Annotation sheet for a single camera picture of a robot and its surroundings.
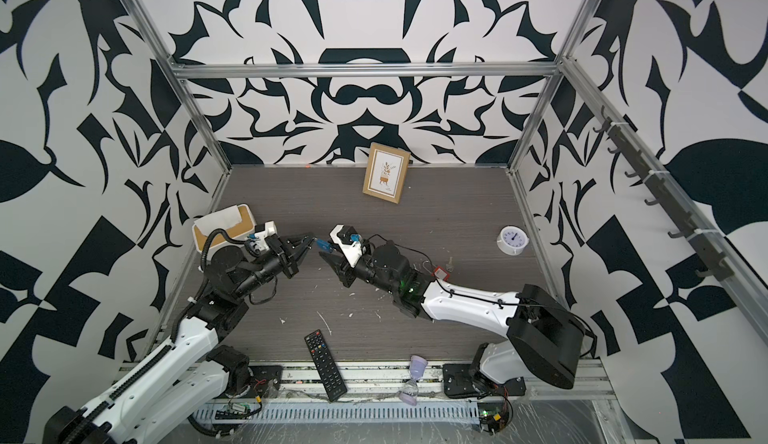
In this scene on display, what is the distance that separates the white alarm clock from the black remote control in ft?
2.02

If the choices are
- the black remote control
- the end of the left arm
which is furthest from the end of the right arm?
the black remote control

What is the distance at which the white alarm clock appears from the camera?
0.98 metres

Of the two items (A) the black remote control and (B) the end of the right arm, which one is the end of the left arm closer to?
(B) the end of the right arm

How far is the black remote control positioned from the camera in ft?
2.42

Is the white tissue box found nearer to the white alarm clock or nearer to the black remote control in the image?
the black remote control

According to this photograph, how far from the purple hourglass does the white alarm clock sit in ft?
1.44

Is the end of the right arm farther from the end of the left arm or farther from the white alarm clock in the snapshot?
the white alarm clock

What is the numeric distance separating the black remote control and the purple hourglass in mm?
144

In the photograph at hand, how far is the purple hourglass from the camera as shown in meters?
0.71

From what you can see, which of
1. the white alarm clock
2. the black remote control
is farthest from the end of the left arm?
the white alarm clock

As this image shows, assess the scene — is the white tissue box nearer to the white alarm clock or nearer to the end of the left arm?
the end of the left arm

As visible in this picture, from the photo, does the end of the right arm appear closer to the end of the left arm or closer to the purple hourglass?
the end of the left arm

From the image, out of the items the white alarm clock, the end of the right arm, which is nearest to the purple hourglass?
the end of the right arm

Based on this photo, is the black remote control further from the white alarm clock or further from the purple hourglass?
the white alarm clock
